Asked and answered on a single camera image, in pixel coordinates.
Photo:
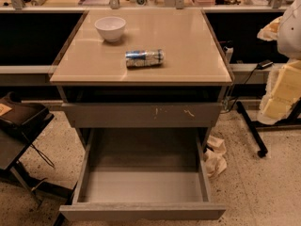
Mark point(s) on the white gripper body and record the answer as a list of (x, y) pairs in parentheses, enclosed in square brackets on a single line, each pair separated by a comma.
[(291, 37)]

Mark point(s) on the white ceramic bowl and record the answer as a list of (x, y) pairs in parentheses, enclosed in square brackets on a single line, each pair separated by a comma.
[(110, 28)]

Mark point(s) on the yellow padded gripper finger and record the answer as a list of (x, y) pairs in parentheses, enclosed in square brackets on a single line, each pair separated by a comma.
[(283, 90)]

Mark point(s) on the grey open middle drawer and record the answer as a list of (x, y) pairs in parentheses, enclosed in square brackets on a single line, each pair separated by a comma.
[(152, 173)]

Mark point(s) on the beige top drawer cabinet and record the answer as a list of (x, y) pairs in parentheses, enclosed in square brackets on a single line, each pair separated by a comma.
[(194, 70)]

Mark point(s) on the blue silver redbull can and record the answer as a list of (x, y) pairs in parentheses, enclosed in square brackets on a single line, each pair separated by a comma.
[(144, 58)]

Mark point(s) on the black side cart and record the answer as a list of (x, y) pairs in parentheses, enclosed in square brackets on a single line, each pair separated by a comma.
[(20, 125)]

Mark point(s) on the black power adapter with cable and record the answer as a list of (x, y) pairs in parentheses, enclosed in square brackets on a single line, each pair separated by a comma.
[(244, 76)]

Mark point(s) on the grey top drawer front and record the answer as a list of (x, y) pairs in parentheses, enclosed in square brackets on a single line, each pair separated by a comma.
[(141, 115)]

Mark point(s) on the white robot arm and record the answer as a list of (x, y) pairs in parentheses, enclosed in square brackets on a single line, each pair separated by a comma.
[(289, 32)]

